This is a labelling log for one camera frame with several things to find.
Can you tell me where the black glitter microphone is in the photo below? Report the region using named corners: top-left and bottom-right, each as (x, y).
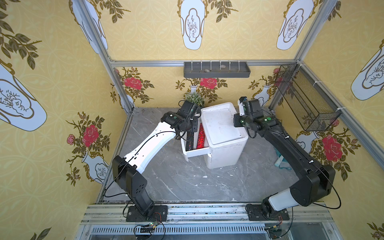
top-left (186, 132), bottom-right (195, 152)

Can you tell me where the red glitter microphone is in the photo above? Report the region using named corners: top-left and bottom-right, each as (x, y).
top-left (196, 123), bottom-right (206, 149)

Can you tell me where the white top drawer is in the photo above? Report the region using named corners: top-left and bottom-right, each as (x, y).
top-left (181, 118), bottom-right (211, 162)

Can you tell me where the white drawer cabinet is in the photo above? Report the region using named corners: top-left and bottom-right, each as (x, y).
top-left (201, 103), bottom-right (249, 169)

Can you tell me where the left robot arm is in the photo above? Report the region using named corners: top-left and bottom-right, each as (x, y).
top-left (112, 100), bottom-right (201, 219)

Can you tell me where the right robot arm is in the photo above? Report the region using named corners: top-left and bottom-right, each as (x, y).
top-left (234, 97), bottom-right (336, 219)

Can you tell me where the small potted green plant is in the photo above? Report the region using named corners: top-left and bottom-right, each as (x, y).
top-left (184, 92), bottom-right (205, 108)

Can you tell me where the teal plastic rack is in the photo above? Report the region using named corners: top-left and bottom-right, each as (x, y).
top-left (274, 149), bottom-right (292, 170)

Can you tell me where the grey wall shelf tray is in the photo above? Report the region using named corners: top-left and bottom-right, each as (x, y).
top-left (183, 61), bottom-right (251, 79)

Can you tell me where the black wire mesh basket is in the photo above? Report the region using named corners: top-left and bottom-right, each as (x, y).
top-left (275, 64), bottom-right (341, 132)

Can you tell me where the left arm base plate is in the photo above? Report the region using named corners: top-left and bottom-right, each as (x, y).
top-left (126, 205), bottom-right (168, 223)

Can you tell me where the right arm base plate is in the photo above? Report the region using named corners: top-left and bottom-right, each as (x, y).
top-left (245, 204), bottom-right (290, 222)

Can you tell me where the aluminium front rail frame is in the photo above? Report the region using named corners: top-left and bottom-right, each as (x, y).
top-left (75, 202), bottom-right (342, 240)

